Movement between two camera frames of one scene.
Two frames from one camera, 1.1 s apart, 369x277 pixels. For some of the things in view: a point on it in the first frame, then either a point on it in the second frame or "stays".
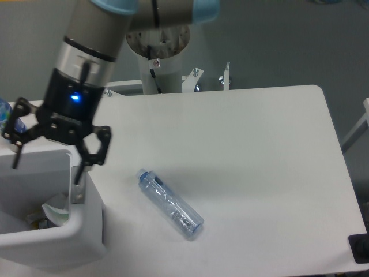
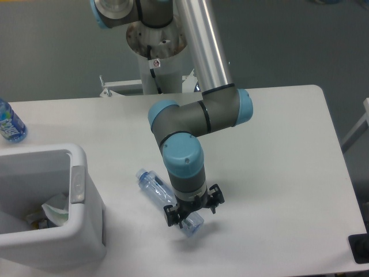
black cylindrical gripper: (70, 109) -> (173, 214)
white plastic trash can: (41, 177) stays
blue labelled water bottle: (6, 116) stays
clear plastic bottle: (169, 202) stays
